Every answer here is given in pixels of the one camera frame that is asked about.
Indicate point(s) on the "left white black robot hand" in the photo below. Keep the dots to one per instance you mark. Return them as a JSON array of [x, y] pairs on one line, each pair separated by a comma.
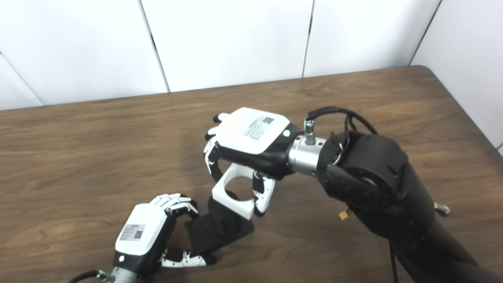
[[145, 232]]

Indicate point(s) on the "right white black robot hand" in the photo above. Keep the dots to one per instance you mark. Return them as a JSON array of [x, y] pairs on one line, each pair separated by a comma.
[[251, 131]]

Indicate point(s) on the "black peg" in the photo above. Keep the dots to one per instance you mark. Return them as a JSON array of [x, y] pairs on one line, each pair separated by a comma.
[[220, 232]]

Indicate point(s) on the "white square piece with hole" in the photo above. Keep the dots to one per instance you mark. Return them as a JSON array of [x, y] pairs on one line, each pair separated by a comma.
[[232, 204]]

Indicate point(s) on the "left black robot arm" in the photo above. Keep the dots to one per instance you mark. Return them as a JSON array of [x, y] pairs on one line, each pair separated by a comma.
[[122, 275]]

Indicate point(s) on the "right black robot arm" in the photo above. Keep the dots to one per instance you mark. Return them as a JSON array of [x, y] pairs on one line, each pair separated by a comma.
[[377, 177]]

